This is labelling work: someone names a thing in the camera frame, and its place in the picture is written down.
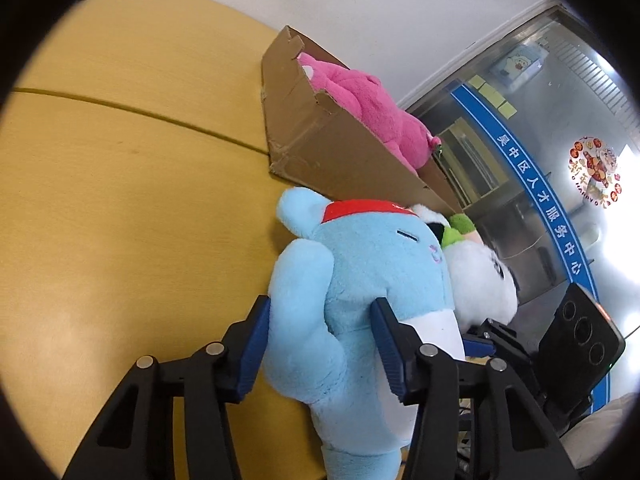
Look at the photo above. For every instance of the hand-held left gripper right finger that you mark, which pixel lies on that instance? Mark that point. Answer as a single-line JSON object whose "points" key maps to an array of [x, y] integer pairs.
{"points": [[389, 355]]}

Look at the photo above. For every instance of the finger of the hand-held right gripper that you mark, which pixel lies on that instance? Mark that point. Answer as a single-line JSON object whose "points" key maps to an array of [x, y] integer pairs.
{"points": [[477, 344]]}

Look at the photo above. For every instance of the brown cardboard box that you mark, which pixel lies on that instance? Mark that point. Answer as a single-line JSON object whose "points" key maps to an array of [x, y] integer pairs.
{"points": [[345, 155]]}

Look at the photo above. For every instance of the light blue plush toy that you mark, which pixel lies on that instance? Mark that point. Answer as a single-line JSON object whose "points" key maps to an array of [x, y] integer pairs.
{"points": [[360, 280]]}

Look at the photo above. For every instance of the pink plush toy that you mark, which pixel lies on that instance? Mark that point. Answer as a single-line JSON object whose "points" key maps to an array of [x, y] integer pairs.
{"points": [[370, 105]]}

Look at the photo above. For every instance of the person's right forearm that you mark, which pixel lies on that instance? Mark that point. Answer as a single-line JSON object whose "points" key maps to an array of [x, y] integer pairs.
{"points": [[610, 432]]}

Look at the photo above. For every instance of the white plush toy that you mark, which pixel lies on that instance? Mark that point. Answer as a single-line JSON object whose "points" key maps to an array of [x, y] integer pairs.
{"points": [[480, 280]]}

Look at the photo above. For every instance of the round festive sticker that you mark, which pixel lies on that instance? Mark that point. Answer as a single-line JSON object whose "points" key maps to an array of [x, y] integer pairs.
{"points": [[595, 171]]}

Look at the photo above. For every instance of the yellow sticky notes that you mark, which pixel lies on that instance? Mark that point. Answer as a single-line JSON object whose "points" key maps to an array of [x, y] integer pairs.
{"points": [[492, 92]]}

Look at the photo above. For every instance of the cartoon poster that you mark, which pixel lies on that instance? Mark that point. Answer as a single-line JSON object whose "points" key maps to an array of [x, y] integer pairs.
{"points": [[517, 65]]}

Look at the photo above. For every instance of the glass door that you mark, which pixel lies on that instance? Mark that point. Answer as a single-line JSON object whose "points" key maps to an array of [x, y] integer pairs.
{"points": [[545, 170]]}

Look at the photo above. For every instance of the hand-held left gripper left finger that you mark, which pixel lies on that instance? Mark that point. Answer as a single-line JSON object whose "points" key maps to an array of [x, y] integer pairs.
{"points": [[254, 347]]}

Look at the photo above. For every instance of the blue band sticker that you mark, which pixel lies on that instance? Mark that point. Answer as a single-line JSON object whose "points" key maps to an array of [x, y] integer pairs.
{"points": [[530, 180]]}

